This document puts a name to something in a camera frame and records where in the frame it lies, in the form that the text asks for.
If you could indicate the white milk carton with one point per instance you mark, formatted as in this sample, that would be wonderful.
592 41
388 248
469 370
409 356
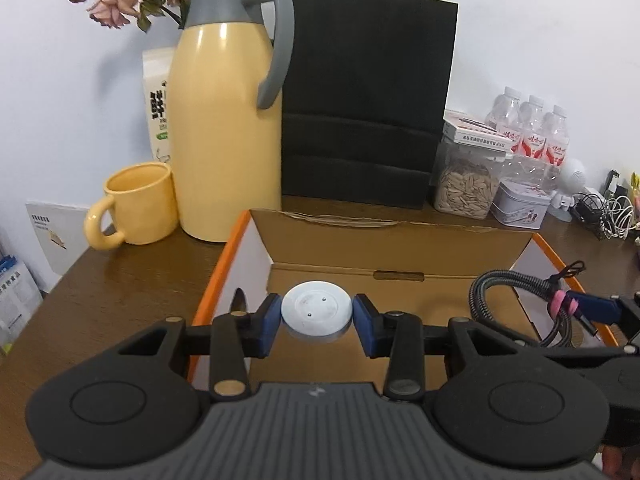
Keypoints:
157 105

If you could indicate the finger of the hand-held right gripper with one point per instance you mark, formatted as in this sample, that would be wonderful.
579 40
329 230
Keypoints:
590 356
597 308

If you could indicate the black charger plug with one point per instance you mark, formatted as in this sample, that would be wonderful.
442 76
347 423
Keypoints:
612 182

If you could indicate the small white red box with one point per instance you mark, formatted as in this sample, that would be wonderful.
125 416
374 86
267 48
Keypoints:
470 120
475 141

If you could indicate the yellow thermos jug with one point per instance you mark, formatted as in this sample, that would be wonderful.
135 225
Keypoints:
225 135

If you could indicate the black paper bag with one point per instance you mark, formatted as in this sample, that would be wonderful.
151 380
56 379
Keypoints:
365 85

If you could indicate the colourful snack packets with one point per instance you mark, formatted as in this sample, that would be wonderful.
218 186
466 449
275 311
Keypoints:
635 195

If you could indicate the white round disc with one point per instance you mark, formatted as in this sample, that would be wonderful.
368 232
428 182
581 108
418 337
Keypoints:
315 310

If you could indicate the printed cardboard box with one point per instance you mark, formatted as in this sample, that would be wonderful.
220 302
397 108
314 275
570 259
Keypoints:
450 260

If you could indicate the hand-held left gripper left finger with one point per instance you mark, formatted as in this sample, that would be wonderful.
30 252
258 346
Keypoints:
267 325

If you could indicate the yellow mug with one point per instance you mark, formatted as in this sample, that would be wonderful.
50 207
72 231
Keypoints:
142 205

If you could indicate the printed tin box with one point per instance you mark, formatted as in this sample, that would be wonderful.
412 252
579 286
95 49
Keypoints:
520 205

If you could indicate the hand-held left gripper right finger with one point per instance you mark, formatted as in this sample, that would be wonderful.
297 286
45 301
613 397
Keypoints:
365 329

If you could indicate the blue white leaflet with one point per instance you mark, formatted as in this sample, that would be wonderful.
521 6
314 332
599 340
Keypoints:
15 295

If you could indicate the clear jar of seeds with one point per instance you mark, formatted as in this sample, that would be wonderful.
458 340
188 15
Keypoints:
462 190

